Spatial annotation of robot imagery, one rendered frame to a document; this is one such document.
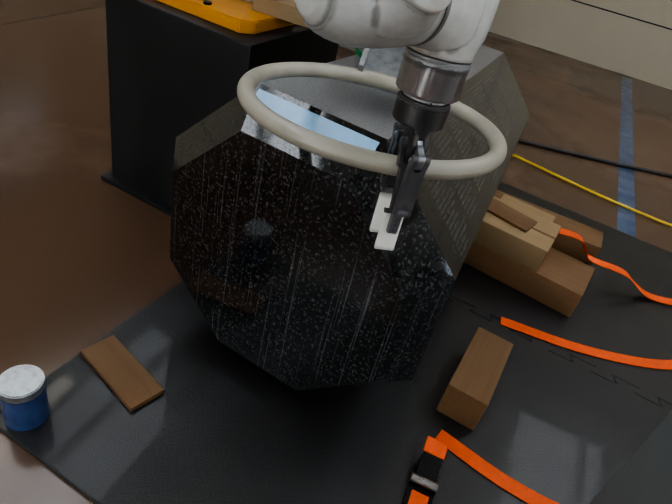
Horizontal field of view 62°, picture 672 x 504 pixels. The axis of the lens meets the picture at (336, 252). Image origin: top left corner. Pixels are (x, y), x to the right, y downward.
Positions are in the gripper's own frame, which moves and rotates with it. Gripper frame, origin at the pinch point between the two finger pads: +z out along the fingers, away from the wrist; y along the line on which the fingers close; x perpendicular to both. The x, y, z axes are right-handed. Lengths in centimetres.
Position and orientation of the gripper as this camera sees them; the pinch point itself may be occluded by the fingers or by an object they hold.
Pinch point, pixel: (386, 222)
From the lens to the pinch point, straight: 87.1
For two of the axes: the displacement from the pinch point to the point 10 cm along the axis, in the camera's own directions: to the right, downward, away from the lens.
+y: -1.0, -5.6, 8.2
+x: -9.7, -1.2, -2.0
